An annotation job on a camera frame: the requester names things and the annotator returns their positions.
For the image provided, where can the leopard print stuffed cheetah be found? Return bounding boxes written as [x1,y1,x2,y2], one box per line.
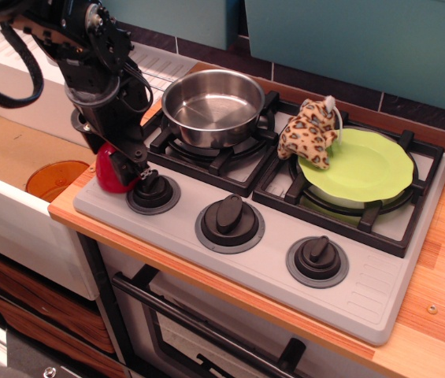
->
[277,95,341,170]

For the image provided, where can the toy oven door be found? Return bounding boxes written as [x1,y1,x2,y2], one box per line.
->
[111,264,310,378]

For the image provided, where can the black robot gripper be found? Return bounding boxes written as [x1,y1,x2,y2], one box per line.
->
[65,76,153,186]

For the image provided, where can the black right stove knob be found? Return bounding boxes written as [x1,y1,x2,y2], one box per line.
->
[286,235,349,289]

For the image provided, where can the black stove knob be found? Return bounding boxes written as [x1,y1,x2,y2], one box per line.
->
[126,170,181,216]
[286,235,349,289]
[195,194,265,254]

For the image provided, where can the black left stove knob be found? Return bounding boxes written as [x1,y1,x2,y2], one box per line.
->
[126,170,181,216]

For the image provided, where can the black right burner grate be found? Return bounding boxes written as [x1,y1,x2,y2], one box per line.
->
[252,117,445,258]

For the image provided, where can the white toy sink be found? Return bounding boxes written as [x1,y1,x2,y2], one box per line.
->
[0,31,195,300]

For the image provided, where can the green plastic plate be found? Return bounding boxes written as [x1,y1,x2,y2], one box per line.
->
[298,128,414,202]

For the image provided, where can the black left burner grate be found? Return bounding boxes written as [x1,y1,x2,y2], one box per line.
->
[143,91,280,197]

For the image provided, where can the orange sink drain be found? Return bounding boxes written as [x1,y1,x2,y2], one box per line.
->
[25,160,89,202]

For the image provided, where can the wooden drawer fronts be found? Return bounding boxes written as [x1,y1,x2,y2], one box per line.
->
[0,254,125,377]

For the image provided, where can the stainless steel pot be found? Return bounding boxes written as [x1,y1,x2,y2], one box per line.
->
[161,69,265,149]

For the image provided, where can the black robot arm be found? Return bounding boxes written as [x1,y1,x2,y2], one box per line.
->
[0,1,158,191]

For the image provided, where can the black burner grate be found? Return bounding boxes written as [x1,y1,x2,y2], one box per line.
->
[143,91,280,197]
[252,117,445,258]

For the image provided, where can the black middle stove knob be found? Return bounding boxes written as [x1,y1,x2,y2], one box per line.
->
[195,194,265,254]

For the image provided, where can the grey toy stove top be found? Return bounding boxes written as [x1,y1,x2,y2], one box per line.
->
[72,108,445,347]

